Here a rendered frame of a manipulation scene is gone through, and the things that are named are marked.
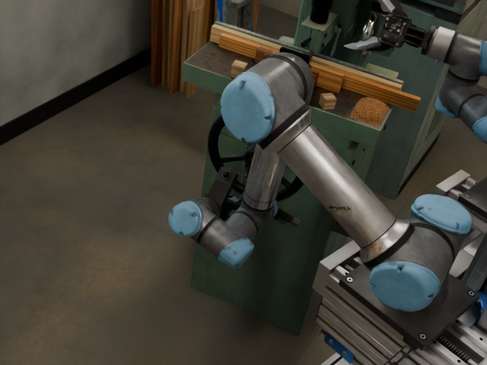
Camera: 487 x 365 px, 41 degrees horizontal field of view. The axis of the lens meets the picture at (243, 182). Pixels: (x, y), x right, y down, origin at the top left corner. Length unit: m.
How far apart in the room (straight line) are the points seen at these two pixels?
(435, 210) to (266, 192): 0.38
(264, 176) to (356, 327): 0.41
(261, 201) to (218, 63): 0.60
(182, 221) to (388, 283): 0.48
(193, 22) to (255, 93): 2.18
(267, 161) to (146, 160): 1.66
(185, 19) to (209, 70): 1.46
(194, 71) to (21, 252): 1.06
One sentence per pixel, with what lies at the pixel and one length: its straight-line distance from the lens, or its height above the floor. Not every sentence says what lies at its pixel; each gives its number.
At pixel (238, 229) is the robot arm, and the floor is 0.84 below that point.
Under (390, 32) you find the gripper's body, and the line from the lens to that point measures 1.60.
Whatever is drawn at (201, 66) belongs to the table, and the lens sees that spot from 1.91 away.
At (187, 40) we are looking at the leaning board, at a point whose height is 0.31.
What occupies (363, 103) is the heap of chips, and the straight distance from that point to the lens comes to 1.83.
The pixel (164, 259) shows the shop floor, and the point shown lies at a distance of 2.54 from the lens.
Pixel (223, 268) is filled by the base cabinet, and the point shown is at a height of 0.17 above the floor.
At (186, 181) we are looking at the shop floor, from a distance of 2.91.
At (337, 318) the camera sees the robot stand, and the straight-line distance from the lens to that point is 1.57.
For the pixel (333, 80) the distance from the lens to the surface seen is 1.89.
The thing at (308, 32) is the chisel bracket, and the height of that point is 1.05.
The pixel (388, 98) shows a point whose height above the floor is 0.92.
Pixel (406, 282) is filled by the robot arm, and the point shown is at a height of 1.01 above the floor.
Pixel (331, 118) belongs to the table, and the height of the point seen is 0.89.
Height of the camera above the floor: 1.81
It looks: 38 degrees down
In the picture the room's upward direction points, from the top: 10 degrees clockwise
